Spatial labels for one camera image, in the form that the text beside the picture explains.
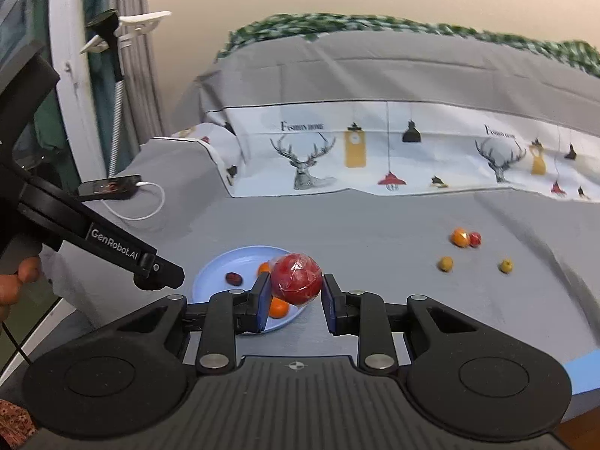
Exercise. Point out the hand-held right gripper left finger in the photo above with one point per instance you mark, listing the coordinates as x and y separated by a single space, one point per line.
265 300

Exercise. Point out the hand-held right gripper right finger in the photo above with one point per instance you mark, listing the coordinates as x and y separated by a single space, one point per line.
328 304

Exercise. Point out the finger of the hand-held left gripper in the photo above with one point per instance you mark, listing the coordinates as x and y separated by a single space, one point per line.
161 275

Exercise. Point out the round orange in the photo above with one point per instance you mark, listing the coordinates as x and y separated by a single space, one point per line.
279 308
264 268

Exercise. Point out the red plastic-wrapped fruit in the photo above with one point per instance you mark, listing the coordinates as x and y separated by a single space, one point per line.
296 279
476 239

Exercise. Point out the dark red date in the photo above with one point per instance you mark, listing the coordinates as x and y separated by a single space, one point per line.
233 279

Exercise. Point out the blue plate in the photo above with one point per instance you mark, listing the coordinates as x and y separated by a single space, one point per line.
211 281

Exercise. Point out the person's left hand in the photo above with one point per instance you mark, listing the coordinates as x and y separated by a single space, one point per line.
18 283

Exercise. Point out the black smartphone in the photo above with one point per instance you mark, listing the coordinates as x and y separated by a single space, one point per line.
110 186

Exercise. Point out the grey bed sheet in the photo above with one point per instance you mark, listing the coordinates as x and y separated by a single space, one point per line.
375 253

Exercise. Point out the black gooseneck phone holder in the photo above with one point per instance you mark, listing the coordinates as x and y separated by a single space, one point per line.
117 117

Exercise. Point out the small green fruit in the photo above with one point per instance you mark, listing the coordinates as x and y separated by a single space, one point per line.
505 266
445 263

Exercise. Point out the orange plastic-wrapped fruit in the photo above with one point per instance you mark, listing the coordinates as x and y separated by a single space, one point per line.
459 237

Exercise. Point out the grey curtain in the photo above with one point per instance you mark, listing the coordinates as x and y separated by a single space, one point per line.
138 79

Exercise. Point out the white plastic clamp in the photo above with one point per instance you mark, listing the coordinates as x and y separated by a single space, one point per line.
140 21

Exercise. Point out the floral patterned clothing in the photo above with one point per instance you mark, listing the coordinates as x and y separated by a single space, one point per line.
14 424

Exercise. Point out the deer print pillow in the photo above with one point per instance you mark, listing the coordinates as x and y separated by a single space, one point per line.
375 84

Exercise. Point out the light blue tape strip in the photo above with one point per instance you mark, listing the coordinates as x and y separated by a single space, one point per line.
585 371

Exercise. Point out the green checked cloth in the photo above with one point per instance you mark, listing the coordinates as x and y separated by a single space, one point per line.
375 23

